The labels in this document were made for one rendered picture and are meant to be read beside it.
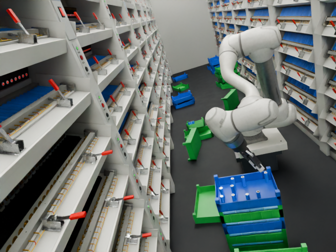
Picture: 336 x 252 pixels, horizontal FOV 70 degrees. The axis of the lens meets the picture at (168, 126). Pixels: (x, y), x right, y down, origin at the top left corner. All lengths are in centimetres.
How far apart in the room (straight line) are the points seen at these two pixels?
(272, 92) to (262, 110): 67
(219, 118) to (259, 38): 55
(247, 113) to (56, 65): 73
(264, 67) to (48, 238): 132
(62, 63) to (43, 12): 16
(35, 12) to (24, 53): 28
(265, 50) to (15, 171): 125
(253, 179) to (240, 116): 52
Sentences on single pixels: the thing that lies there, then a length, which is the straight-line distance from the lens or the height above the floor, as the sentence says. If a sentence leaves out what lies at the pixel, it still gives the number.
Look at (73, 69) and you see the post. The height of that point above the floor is 119.
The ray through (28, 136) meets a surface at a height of 111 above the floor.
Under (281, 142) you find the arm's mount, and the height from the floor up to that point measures 26.
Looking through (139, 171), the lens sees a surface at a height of 55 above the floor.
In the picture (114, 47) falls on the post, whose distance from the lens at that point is 159.
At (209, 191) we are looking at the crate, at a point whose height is 0.
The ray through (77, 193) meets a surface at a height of 91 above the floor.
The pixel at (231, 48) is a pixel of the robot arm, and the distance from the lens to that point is 143.
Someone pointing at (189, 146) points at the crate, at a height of 17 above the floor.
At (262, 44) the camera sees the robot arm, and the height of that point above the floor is 97.
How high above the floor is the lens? 125
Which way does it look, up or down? 23 degrees down
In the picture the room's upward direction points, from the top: 19 degrees counter-clockwise
